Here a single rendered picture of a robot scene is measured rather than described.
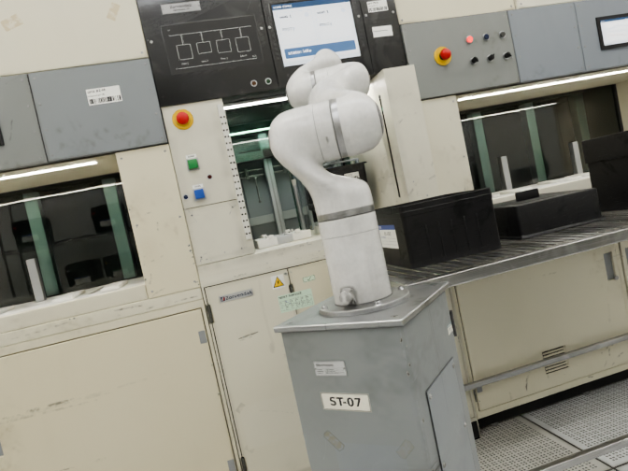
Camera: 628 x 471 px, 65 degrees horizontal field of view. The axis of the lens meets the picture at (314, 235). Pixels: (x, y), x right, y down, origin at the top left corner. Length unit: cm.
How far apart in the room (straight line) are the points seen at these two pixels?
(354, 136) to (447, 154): 97
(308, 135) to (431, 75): 103
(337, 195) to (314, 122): 15
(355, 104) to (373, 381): 52
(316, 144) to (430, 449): 60
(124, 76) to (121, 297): 70
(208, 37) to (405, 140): 75
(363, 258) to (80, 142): 105
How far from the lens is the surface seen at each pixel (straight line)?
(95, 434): 181
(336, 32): 187
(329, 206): 97
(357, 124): 97
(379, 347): 90
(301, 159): 97
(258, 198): 259
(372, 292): 98
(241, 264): 168
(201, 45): 178
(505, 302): 203
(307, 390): 102
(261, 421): 180
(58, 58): 181
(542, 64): 220
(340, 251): 97
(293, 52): 181
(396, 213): 137
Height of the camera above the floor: 97
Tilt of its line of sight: 3 degrees down
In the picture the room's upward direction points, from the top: 12 degrees counter-clockwise
